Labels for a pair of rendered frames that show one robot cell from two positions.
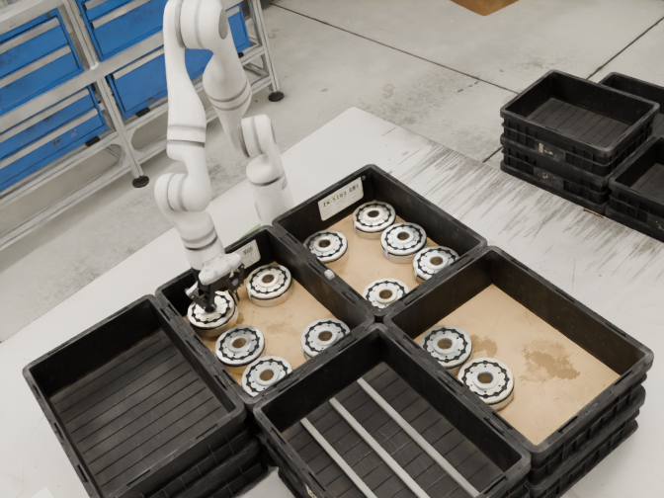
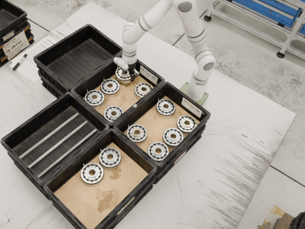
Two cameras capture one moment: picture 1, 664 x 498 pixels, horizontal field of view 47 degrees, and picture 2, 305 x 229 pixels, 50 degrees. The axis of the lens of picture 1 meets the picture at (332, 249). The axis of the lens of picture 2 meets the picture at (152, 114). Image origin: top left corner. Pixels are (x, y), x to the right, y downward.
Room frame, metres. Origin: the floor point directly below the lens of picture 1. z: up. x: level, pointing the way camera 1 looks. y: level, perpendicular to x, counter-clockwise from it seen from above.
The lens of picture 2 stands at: (0.79, -0.84, 2.25)
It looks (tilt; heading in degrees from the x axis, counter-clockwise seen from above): 56 degrees down; 63
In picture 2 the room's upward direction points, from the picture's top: 8 degrees clockwise
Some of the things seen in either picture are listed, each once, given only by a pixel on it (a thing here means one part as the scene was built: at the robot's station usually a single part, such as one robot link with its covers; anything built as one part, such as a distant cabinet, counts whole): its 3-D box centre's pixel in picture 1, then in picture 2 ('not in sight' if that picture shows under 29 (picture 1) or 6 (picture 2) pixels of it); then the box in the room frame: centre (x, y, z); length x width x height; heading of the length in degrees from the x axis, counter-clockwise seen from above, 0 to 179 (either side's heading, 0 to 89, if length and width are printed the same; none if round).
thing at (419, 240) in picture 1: (403, 238); (173, 136); (1.26, -0.16, 0.86); 0.10 x 0.10 x 0.01
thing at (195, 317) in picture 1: (210, 309); (124, 72); (1.15, 0.28, 0.88); 0.10 x 0.10 x 0.01
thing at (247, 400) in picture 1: (260, 307); (119, 86); (1.08, 0.17, 0.92); 0.40 x 0.30 x 0.02; 28
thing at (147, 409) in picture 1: (137, 406); (81, 61); (0.94, 0.43, 0.87); 0.40 x 0.30 x 0.11; 28
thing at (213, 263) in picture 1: (207, 250); (126, 56); (1.15, 0.24, 1.04); 0.11 x 0.09 x 0.06; 28
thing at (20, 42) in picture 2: not in sight; (16, 45); (0.57, 1.15, 0.41); 0.31 x 0.02 x 0.16; 35
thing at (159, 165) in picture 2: (374, 235); (163, 121); (1.23, -0.10, 0.92); 0.40 x 0.30 x 0.02; 28
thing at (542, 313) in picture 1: (511, 357); (102, 181); (0.87, -0.29, 0.87); 0.40 x 0.30 x 0.11; 28
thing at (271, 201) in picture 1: (274, 201); (197, 85); (1.53, 0.12, 0.83); 0.09 x 0.09 x 0.17; 47
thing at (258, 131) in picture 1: (259, 149); (203, 65); (1.53, 0.12, 0.99); 0.09 x 0.09 x 0.17; 89
